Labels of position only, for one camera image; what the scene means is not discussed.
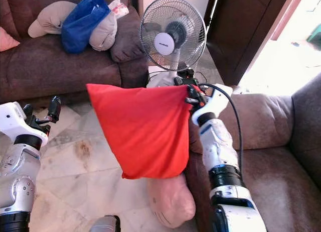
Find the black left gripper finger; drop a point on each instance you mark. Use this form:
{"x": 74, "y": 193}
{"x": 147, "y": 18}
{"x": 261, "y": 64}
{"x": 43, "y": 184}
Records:
{"x": 54, "y": 107}
{"x": 28, "y": 110}

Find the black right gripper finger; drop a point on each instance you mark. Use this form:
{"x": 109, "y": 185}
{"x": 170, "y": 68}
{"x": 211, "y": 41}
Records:
{"x": 190, "y": 89}

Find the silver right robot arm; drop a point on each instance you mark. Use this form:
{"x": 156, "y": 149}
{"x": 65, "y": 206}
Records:
{"x": 223, "y": 146}

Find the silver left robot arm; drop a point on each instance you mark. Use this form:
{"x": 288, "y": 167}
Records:
{"x": 17, "y": 187}

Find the long brown fabric sofa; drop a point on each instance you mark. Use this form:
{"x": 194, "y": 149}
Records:
{"x": 55, "y": 69}

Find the beige pillow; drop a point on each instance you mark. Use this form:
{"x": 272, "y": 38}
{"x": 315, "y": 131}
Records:
{"x": 50, "y": 18}

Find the brown two-seat sofa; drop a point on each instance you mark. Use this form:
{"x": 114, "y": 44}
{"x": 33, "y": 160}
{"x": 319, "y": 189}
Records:
{"x": 281, "y": 131}

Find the pale pink pillow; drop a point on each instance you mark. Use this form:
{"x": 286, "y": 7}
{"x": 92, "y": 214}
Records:
{"x": 173, "y": 202}

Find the black power adapter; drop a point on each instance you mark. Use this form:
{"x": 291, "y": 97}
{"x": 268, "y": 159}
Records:
{"x": 184, "y": 77}

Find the white table fan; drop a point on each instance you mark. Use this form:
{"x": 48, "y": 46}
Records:
{"x": 164, "y": 43}

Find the salmon pink cushion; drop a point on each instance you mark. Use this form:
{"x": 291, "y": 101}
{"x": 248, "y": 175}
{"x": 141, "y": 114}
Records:
{"x": 7, "y": 41}

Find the dark wooden door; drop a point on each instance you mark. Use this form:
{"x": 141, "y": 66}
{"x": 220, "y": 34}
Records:
{"x": 241, "y": 31}

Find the blue cloth bag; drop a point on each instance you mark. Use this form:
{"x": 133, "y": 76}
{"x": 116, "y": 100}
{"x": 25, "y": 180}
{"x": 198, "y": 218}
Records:
{"x": 83, "y": 26}

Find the white red plastic packet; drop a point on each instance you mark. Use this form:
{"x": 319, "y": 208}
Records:
{"x": 119, "y": 8}

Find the green plastic stool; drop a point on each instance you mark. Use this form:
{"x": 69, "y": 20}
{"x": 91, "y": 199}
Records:
{"x": 317, "y": 36}

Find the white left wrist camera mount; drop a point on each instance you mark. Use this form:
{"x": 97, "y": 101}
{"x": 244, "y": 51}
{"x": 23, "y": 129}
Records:
{"x": 15, "y": 119}

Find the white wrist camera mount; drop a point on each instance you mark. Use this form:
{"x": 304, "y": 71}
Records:
{"x": 215, "y": 99}
{"x": 15, "y": 119}

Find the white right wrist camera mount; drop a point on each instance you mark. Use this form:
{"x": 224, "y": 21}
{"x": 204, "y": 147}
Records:
{"x": 215, "y": 99}

